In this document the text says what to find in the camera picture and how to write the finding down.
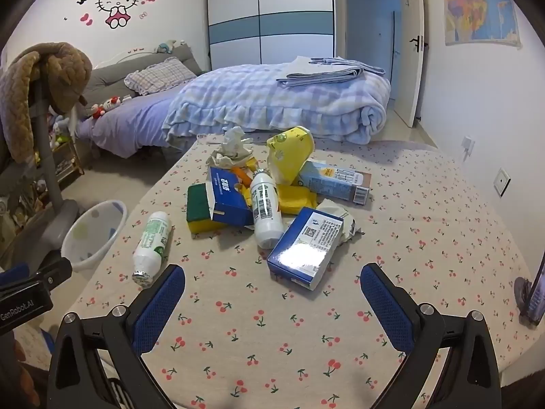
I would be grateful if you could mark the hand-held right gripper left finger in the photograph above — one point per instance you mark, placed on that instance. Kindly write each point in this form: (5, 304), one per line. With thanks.
(159, 302)

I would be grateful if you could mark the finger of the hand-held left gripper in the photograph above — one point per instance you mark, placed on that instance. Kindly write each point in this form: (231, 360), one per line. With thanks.
(50, 275)

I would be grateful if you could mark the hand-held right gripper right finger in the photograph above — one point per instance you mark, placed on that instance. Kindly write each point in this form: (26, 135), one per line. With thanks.
(385, 306)

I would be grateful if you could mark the white bottle green label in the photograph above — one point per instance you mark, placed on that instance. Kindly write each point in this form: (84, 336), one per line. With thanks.
(151, 243)

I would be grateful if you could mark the white plastic bin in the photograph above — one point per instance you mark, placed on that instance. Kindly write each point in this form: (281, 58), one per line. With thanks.
(91, 230)

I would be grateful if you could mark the blue box white label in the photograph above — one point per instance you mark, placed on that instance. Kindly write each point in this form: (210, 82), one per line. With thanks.
(302, 247)

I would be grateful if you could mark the yellow green sponge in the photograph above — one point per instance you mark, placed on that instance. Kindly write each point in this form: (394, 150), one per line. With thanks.
(198, 204)

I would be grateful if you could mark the blue tissue box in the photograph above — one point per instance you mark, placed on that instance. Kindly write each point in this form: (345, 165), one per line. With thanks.
(225, 196)

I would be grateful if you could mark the light blue milk carton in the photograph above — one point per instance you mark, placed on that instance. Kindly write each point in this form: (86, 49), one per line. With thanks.
(336, 179)

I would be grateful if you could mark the yellow plastic wrapper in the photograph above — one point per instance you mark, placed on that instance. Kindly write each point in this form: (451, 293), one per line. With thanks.
(298, 198)

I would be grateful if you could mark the white bottle barcode label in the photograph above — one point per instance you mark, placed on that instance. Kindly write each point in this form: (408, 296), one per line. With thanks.
(265, 208)

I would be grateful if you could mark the yellow tissue pack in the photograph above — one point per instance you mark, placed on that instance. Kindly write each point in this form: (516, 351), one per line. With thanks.
(289, 153)

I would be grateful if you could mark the cherry print tablecloth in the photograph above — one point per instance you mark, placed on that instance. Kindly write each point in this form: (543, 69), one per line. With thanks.
(264, 328)

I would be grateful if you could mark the wooden toy shelf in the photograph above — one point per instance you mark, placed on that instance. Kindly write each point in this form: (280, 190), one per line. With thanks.
(64, 162)

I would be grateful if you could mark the orange peel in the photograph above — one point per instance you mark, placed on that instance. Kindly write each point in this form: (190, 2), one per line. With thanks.
(240, 174)

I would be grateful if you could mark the phone on stand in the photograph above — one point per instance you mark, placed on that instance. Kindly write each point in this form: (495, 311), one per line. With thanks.
(537, 296)

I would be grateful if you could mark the bed with grey headboard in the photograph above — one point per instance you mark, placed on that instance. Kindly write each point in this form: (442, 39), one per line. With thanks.
(132, 123)

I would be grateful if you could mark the crumpled paper wad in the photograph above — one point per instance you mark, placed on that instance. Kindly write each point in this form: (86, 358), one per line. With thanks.
(232, 145)

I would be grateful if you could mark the red white cat plush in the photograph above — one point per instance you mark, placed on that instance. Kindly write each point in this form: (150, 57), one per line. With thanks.
(111, 102)

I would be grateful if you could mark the brown quilted blanket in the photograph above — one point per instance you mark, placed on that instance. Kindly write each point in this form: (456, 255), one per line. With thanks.
(21, 93)

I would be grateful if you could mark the plaid pillow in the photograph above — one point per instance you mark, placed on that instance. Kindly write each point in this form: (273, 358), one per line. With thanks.
(159, 76)

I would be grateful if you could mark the plaid ruffled blanket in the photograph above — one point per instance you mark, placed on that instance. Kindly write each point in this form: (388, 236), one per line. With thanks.
(264, 93)

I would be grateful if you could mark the folded grey sheets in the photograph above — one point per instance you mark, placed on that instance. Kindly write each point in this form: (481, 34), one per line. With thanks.
(328, 72)

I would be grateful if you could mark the small plush on headboard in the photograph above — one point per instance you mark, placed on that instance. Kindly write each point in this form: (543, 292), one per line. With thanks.
(166, 47)

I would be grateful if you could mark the white open door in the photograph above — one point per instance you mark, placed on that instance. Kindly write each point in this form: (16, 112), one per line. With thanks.
(412, 51)

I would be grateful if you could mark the blue white wardrobe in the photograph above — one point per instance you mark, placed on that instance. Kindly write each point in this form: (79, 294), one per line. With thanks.
(272, 12)

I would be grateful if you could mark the grey chair frame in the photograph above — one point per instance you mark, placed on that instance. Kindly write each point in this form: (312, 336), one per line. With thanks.
(47, 170)

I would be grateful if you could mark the white wall switch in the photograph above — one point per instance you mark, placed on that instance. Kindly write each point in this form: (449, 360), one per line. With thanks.
(501, 182)

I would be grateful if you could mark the white wall outlet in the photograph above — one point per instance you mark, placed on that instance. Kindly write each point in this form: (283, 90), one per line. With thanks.
(468, 145)

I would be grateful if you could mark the wall map poster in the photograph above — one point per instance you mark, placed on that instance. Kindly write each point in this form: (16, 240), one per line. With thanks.
(481, 4)

